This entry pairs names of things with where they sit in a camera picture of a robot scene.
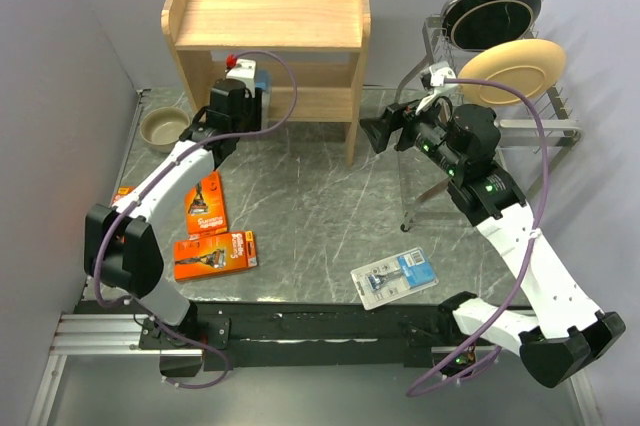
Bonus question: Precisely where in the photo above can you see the aluminium rail frame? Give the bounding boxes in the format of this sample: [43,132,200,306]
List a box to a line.
[29,314,602,425]

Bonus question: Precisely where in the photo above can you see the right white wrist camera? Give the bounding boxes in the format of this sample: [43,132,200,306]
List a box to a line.
[415,61,457,114]

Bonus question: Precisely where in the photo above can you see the purple cable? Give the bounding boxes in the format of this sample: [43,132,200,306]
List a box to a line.
[405,76,551,397]
[92,49,298,390]

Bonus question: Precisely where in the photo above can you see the upper orange razor box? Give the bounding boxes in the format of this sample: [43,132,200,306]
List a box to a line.
[184,171,228,237]

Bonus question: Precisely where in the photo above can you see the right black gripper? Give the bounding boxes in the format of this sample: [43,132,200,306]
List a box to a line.
[358,89,463,177]

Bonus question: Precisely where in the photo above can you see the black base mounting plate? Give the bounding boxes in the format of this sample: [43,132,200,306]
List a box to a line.
[74,298,501,382]

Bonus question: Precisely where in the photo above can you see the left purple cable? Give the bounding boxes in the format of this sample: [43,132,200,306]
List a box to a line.
[92,49,298,390]

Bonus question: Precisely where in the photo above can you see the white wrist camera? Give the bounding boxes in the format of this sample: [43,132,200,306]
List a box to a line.
[225,54,257,95]
[415,61,457,114]

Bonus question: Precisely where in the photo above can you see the lower orange razor box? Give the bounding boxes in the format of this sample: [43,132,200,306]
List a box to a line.
[173,231,258,282]

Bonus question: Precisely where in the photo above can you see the blue razor blister pack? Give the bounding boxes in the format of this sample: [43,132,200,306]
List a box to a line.
[255,69,272,130]
[350,247,438,311]

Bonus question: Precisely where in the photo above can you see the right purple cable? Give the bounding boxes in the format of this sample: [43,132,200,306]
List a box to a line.
[405,76,551,397]

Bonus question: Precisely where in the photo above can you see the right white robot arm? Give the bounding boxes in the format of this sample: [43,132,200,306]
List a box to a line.
[360,102,626,388]

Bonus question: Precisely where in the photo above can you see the beige plate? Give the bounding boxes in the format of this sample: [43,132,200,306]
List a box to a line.
[457,39,567,99]

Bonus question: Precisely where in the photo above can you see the metal dish rack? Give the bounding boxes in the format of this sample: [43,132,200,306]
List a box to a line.
[399,15,582,233]

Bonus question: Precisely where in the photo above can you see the hidden orange razor box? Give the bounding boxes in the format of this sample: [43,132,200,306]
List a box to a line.
[111,186,134,205]

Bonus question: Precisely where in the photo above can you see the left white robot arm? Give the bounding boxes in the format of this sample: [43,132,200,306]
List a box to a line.
[84,79,262,348]

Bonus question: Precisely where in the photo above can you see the beige ceramic bowl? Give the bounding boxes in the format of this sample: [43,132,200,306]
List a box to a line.
[140,107,191,153]

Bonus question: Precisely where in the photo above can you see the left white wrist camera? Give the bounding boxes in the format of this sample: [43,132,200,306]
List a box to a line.
[225,54,257,95]

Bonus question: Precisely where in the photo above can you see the wooden two-tier shelf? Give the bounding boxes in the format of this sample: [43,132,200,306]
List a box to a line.
[161,0,372,164]

